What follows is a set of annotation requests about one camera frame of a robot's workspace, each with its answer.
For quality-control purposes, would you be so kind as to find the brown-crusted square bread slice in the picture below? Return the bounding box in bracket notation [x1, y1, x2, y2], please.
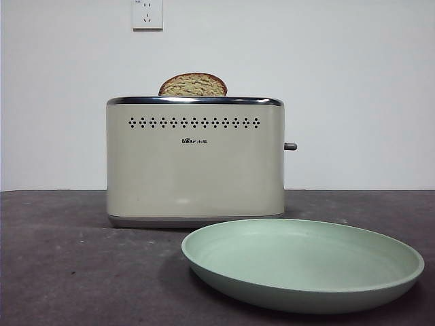
[158, 72, 228, 97]

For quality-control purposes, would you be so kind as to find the pale green round plate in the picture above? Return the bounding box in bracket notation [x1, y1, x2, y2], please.
[181, 218, 425, 305]

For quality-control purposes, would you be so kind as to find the cream two-slot toaster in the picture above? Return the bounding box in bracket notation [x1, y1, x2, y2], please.
[105, 96, 298, 229]

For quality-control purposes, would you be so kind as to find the white wall power socket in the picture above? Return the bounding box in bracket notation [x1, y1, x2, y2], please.
[132, 0, 164, 32]

